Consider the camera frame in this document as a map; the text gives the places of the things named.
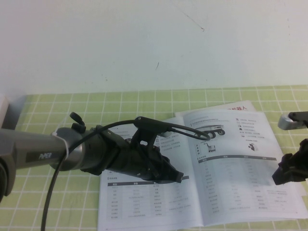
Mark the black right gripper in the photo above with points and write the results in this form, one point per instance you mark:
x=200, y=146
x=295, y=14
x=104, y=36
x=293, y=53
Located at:
x=303, y=163

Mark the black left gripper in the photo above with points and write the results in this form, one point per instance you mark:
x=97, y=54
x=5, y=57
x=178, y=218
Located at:
x=139, y=163

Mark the white product brochure book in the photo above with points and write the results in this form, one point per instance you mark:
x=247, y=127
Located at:
x=240, y=192

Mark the translucent plastic sleeve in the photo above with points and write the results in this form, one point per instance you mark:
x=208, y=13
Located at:
x=300, y=192

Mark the white leaflet with red print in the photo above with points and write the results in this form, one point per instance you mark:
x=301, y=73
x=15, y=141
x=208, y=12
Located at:
x=245, y=104

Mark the green checked tablecloth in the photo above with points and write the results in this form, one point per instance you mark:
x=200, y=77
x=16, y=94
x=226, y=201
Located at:
x=72, y=204

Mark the black looped plug tether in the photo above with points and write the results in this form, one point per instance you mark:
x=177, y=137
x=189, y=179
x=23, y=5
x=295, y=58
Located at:
x=78, y=126

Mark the white zip tie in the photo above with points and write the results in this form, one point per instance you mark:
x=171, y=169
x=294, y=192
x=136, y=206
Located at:
x=66, y=146

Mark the white box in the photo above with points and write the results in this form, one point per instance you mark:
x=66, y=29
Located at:
x=3, y=108

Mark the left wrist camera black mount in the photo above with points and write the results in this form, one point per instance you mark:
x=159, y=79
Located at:
x=149, y=124

